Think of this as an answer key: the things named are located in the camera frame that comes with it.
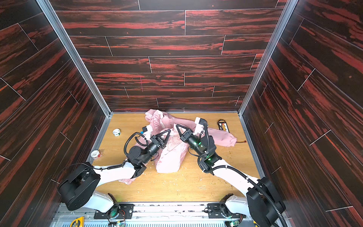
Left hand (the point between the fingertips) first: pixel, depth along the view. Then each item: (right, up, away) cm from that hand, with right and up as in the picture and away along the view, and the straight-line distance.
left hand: (171, 132), depth 68 cm
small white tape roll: (-44, -2, +36) cm, 57 cm away
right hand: (+4, +4, +2) cm, 6 cm away
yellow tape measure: (-46, -45, +1) cm, 64 cm away
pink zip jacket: (+1, -16, +27) cm, 31 cm away
